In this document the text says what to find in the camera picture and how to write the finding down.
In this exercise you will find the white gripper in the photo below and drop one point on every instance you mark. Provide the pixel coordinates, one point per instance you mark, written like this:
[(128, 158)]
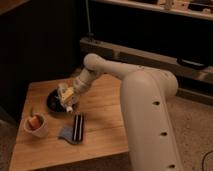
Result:
[(64, 86)]

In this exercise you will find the white plastic bottle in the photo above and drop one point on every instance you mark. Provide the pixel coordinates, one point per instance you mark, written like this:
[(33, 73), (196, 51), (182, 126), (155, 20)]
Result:
[(66, 99)]

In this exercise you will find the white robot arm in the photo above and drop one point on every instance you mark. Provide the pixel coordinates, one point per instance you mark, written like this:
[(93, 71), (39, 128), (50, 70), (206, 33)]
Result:
[(143, 95)]

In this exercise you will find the black ceramic bowl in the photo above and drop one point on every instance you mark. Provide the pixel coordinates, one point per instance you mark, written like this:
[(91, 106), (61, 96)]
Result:
[(53, 103)]

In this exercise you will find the blue and black striped cloth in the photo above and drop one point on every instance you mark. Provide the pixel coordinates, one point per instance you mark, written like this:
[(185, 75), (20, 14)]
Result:
[(73, 134)]

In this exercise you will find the orange carrot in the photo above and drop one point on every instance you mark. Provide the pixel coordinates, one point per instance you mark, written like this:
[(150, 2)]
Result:
[(34, 120)]

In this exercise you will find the wooden table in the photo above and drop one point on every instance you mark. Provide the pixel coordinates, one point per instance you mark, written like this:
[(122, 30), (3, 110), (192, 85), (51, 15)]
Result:
[(104, 133)]

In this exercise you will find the metal pole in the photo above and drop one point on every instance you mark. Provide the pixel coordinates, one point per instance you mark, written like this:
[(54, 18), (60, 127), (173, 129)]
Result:
[(90, 34)]

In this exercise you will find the wooden shelf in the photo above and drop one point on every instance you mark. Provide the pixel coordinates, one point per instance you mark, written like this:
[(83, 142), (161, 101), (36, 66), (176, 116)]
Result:
[(157, 8)]

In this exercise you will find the grey baseboard rail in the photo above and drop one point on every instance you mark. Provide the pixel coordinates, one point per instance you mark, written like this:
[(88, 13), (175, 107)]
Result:
[(196, 85)]

